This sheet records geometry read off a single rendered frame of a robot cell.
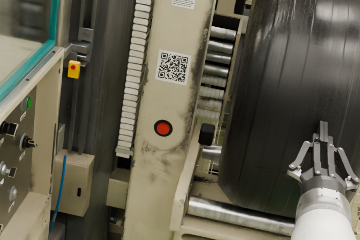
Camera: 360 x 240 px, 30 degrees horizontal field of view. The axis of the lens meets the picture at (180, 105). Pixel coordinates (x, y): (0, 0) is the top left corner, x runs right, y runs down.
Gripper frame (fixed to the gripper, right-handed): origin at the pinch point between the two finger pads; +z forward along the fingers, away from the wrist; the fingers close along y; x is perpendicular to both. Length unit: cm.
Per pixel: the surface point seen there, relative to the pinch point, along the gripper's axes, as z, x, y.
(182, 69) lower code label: 23.2, 5.0, 30.8
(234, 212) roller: 11.9, 34.1, 12.5
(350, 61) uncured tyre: 11.5, -11.2, -3.0
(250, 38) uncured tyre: 15.8, -9.9, 17.2
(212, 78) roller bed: 61, 28, 25
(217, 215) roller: 11.2, 35.3, 16.4
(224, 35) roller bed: 63, 14, 24
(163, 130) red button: 20.5, 20.9, 32.9
